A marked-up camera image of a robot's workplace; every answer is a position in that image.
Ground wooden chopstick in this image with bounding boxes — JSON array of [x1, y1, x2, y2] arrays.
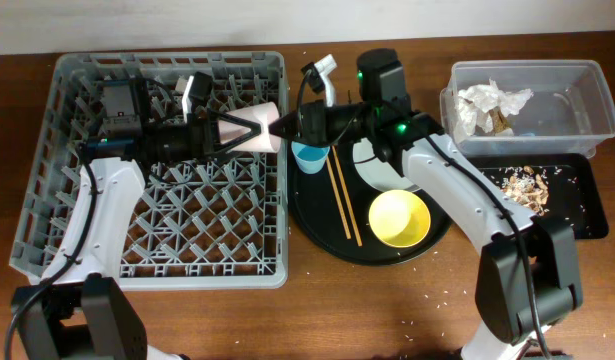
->
[[326, 155, 351, 240], [332, 146, 363, 247]]

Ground white paper napkin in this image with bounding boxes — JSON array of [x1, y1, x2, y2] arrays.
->
[[453, 79, 534, 143]]

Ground peanut shell food scraps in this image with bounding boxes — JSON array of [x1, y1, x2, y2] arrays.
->
[[500, 166, 549, 216]]

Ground grey plastic dishwasher rack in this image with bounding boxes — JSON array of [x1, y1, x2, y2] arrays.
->
[[9, 51, 288, 291]]

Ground grey round plate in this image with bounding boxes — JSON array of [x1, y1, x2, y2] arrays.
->
[[352, 139, 419, 192]]

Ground brown gold snack wrapper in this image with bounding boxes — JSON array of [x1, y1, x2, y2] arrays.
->
[[488, 107, 511, 134]]

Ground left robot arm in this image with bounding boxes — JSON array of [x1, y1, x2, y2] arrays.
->
[[3, 72, 280, 359]]

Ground black rectangular food tray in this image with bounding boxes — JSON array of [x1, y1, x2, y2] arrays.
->
[[470, 154, 609, 239]]

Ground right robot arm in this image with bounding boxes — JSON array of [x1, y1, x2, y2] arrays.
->
[[270, 48, 583, 359]]

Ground yellow bowl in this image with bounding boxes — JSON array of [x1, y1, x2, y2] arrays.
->
[[368, 190, 431, 248]]

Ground light blue plastic cup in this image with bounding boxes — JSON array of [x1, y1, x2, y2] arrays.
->
[[291, 142, 330, 175]]

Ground clear plastic waste bin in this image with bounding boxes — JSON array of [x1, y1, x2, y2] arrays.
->
[[440, 60, 615, 157]]

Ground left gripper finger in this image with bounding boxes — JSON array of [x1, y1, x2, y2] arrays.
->
[[207, 107, 260, 136], [206, 130, 263, 160]]

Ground pink plastic cup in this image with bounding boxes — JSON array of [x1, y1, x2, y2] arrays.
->
[[218, 102, 282, 153]]

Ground round black serving tray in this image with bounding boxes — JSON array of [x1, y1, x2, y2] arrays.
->
[[288, 143, 452, 266]]

